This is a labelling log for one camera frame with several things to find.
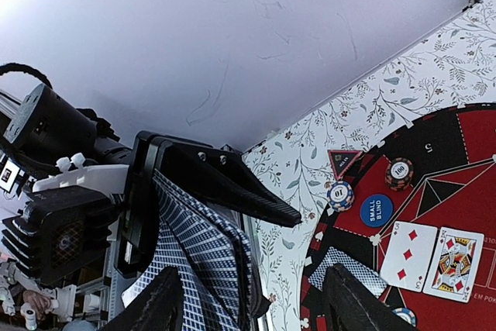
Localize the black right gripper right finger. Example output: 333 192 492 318
322 264 415 331

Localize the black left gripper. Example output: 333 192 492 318
114 131 302 279

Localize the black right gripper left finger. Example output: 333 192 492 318
102 267 184 331

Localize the blue playing card deck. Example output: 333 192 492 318
121 171 252 330

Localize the diamonds number card face-up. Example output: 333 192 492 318
380 221 438 292

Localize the blue small blind button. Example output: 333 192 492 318
360 194 394 228

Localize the king of diamonds card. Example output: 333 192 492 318
422 226 484 303

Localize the red black chip stack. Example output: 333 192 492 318
384 157 414 191

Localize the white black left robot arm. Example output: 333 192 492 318
1 63 301 277

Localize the red black triangular card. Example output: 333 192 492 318
328 150 363 181

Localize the round red black poker mat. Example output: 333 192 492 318
299 103 495 330

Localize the floral white table cloth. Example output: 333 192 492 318
243 0 495 330

